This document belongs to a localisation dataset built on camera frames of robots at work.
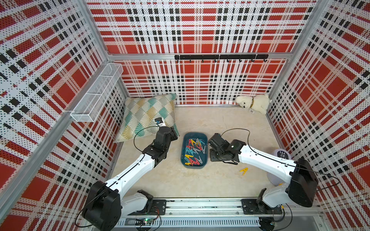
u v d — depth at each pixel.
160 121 0.70
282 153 0.82
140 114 0.96
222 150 0.60
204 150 0.93
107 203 0.39
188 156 0.91
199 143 0.96
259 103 1.14
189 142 0.98
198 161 0.89
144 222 0.69
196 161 0.88
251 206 0.73
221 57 0.89
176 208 0.75
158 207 0.74
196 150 0.93
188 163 0.88
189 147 0.95
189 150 0.93
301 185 0.40
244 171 0.85
